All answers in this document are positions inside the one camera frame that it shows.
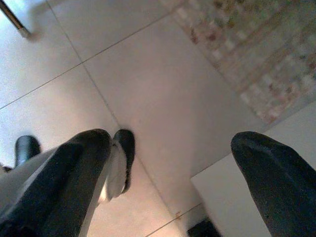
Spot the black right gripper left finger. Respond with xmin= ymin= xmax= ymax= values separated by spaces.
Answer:
xmin=0 ymin=128 xmax=111 ymax=237

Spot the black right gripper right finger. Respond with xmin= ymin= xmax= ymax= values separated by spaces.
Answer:
xmin=231 ymin=131 xmax=316 ymax=237

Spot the robot leg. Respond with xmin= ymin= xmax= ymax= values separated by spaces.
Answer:
xmin=0 ymin=147 xmax=59 ymax=213
xmin=82 ymin=143 xmax=127 ymax=237

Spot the black robot foot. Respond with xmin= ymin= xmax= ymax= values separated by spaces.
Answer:
xmin=113 ymin=128 xmax=136 ymax=194
xmin=14 ymin=135 xmax=41 ymax=170

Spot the patterned floor mat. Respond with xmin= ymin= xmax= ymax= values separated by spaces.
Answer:
xmin=160 ymin=0 xmax=316 ymax=124

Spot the metal furniture leg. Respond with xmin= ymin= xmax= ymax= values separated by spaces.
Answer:
xmin=0 ymin=0 xmax=34 ymax=39

